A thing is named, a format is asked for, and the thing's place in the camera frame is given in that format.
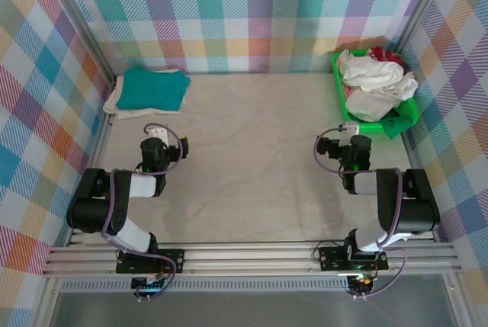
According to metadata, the white t-shirt red print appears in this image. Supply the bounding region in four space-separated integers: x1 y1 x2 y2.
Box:
337 46 420 122

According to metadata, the cream folded t-shirt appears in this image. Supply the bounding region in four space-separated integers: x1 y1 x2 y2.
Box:
103 69 188 120

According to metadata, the dark green t-shirt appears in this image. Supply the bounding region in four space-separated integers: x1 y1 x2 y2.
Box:
383 107 415 139

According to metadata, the green plastic basket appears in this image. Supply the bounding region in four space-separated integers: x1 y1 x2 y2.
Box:
331 49 420 134

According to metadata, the teal folded t-shirt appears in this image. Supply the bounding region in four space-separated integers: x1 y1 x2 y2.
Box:
115 66 191 111

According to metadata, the right controller board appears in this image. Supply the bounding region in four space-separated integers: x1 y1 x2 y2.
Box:
348 274 374 293

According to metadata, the controller board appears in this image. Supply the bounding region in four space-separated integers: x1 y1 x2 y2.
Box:
348 274 374 293
131 275 169 297

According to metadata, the left controller board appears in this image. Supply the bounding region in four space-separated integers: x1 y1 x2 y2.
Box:
131 275 169 297

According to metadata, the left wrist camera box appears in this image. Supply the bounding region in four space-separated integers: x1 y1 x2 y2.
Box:
146 124 169 139

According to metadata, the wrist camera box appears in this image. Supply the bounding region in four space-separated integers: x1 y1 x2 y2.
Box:
338 121 361 147
146 124 169 139

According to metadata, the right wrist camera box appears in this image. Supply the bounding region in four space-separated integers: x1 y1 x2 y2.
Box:
338 121 361 147

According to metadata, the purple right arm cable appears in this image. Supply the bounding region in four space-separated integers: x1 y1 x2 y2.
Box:
313 128 408 300

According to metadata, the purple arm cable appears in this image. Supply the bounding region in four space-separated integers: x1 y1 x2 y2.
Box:
313 128 408 300
101 123 184 301

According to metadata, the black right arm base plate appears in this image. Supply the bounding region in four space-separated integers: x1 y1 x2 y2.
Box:
318 245 389 271

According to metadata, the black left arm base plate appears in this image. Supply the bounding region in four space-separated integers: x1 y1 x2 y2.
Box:
115 248 185 275

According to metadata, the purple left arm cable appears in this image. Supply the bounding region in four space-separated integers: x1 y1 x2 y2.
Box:
101 123 184 301

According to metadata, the aluminium frame crossbar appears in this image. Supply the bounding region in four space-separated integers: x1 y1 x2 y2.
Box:
40 242 463 277

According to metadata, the slotted grey cable duct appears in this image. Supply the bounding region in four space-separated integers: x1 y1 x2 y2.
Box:
60 280 350 293

